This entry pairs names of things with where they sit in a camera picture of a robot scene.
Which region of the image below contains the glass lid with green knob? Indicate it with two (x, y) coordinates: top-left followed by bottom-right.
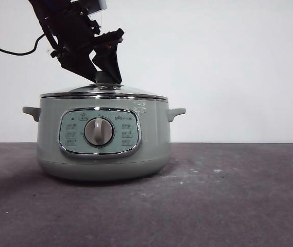
(39, 71), (168, 100)

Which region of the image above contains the pale green electric pot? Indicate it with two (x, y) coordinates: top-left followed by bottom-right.
(22, 98), (187, 182)

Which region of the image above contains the black cable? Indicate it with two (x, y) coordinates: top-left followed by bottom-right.
(0, 34), (47, 56)

